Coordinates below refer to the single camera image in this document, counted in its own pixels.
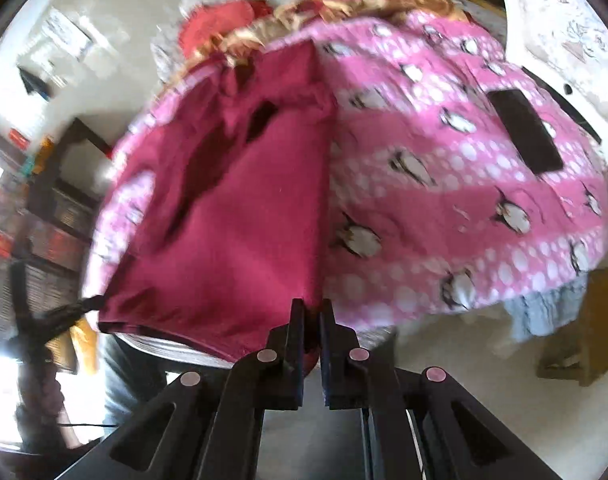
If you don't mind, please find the red round cushion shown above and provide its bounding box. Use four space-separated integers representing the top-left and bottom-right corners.
178 0 255 58

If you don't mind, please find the dark bookshelf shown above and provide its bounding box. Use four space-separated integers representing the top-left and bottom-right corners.
0 118 112 314

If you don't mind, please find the black smartphone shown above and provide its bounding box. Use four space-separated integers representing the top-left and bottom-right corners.
486 89 563 176

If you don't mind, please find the red gold patterned cloth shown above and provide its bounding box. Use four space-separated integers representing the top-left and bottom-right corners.
185 0 472 67

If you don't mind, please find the brown cardboard box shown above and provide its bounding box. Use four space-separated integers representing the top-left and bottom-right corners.
536 268 608 387

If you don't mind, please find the maroon fleece garment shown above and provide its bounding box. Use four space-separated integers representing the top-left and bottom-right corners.
98 41 336 361

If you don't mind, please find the pink penguin blanket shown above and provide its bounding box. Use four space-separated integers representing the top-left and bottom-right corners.
81 11 608 327

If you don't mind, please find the white plastic chair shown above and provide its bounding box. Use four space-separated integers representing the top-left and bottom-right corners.
504 0 608 163

